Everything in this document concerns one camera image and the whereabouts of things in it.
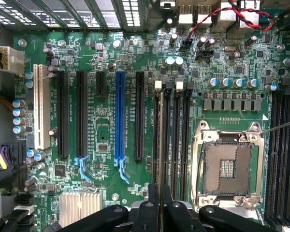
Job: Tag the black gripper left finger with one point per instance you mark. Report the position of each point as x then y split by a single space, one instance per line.
149 217

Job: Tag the white power connector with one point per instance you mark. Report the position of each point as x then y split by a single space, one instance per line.
12 60

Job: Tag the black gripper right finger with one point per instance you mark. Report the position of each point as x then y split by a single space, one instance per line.
176 217

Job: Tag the silver rear port block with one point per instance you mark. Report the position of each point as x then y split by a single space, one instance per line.
207 13

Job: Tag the green motherboard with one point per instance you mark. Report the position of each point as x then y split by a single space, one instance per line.
106 116

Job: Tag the silver finned chipset heatsink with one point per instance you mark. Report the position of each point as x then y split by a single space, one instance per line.
81 209

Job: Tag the thin metal locking lever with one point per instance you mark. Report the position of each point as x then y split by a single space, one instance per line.
280 126

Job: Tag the grey metal PC case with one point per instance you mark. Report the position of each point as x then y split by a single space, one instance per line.
2 130

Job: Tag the long black expansion slot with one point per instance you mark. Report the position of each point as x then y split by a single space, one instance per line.
82 113
63 113
140 116

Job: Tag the black RAM slot white latch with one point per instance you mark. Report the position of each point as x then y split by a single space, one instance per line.
177 135
156 125

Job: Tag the silver CPU socket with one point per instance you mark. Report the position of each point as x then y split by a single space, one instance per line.
228 164

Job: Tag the short black expansion slot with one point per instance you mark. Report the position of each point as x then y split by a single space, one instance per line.
101 84

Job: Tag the blue expansion slot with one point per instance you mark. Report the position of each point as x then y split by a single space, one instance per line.
120 113

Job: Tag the white PCI expansion slot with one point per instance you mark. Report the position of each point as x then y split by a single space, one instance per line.
41 108

